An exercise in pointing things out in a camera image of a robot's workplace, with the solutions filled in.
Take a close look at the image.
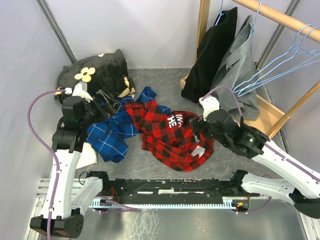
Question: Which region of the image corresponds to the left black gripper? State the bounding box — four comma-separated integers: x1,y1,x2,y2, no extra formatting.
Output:
79,90,122,129

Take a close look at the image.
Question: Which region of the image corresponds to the red black plaid shirt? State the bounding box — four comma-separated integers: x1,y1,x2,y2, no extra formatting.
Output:
125,100,214,172

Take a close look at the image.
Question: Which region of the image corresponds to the light blue wire hanger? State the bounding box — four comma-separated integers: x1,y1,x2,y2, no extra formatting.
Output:
233,23,320,98

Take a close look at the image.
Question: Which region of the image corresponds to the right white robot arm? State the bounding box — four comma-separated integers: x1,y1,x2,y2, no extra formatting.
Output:
191,109,320,219

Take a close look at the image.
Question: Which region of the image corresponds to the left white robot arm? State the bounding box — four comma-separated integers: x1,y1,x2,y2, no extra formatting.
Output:
30,88,111,239

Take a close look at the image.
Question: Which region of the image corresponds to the blue plaid shirt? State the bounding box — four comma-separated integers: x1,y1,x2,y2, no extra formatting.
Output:
86,86,157,163

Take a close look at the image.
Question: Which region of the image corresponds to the grey hanging shirt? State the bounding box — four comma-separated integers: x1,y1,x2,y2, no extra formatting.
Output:
211,15,260,121

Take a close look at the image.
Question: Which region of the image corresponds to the blue hanger under grey shirt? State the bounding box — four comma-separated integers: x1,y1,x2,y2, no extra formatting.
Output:
249,1,262,35

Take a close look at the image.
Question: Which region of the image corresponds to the blue hanger under black garment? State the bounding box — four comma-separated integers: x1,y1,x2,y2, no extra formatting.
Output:
214,0,224,26

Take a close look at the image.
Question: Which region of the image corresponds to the black flower-print garment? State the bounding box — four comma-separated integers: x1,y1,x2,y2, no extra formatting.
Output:
57,49,136,106

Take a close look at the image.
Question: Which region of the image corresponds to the white folded cloth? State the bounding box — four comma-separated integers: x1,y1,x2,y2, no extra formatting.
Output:
76,142,98,169

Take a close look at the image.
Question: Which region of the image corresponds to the black hanging garment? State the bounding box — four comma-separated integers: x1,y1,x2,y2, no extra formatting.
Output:
181,7,238,103

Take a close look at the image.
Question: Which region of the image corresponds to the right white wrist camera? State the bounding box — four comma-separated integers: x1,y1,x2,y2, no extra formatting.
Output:
199,95,220,121

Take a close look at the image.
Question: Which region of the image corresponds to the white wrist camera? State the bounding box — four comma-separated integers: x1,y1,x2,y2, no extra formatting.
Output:
64,82,93,102
199,95,220,121

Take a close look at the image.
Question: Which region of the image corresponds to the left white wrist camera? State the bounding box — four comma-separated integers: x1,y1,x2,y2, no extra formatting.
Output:
64,82,93,102

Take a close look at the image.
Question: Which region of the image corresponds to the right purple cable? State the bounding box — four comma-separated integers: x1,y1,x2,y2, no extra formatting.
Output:
203,85,245,118

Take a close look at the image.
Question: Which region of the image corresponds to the purple cable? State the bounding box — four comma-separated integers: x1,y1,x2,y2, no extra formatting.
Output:
26,89,68,237
203,85,245,118

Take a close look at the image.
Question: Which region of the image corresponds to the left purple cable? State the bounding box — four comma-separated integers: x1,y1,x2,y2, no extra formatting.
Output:
26,89,68,237

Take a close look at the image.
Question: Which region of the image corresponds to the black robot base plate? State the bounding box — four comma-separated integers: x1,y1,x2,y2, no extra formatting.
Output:
98,170,249,206

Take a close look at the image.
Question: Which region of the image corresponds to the wooden clothes rack frame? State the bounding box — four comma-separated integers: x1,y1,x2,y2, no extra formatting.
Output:
196,0,320,138

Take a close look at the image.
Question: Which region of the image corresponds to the light blue cable duct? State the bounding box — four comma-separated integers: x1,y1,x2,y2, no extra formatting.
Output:
89,197,245,210

